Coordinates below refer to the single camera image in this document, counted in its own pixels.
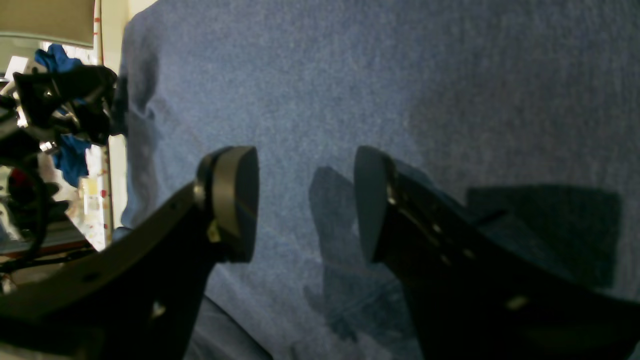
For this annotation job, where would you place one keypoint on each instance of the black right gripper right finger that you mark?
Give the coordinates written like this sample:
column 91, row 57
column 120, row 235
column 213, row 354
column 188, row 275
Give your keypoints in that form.
column 469, row 298

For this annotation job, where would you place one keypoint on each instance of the dark blue t-shirt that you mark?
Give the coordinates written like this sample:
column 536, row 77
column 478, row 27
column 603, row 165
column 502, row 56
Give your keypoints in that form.
column 528, row 106

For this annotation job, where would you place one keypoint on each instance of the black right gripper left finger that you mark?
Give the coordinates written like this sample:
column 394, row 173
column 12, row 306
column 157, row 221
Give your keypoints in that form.
column 138, row 299

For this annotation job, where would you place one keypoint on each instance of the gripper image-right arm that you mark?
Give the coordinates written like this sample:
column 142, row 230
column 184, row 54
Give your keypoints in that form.
column 75, row 102

